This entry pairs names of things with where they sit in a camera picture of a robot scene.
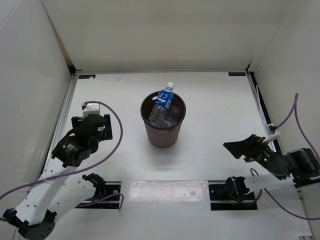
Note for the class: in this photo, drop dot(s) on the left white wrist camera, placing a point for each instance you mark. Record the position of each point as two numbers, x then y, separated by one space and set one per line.
90 108

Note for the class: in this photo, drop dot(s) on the brown plastic bin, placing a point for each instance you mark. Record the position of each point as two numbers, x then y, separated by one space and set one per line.
166 134

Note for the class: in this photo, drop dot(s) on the left aluminium frame rail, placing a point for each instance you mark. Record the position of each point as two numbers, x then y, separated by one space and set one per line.
63 114

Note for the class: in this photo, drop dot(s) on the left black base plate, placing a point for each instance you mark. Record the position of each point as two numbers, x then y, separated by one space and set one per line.
108 197

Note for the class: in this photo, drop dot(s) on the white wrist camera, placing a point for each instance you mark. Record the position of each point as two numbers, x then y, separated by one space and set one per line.
272 133
90 108

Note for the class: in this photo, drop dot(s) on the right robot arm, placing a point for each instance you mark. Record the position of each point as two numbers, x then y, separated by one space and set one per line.
301 166

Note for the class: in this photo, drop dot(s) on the blue rail label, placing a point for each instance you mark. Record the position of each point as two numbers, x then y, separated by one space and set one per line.
237 74
87 76

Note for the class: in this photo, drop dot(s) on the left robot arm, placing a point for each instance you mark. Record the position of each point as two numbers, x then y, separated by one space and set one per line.
50 198

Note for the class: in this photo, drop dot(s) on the right black frame rail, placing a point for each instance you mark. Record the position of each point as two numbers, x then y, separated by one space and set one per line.
258 98

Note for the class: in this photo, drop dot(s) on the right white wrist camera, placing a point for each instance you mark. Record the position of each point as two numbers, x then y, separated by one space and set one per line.
272 133

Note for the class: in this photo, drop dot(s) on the clear bottle orange blue label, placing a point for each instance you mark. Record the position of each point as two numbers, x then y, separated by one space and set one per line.
172 116

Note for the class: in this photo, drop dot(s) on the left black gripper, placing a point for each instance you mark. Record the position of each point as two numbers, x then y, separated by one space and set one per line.
106 134

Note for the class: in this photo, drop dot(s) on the left blue rail label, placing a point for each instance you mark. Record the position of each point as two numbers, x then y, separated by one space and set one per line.
87 76

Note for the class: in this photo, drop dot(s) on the right blue rail label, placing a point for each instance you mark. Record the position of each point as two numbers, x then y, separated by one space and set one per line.
237 74

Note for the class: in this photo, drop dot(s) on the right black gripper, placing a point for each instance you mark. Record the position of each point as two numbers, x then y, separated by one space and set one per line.
248 147

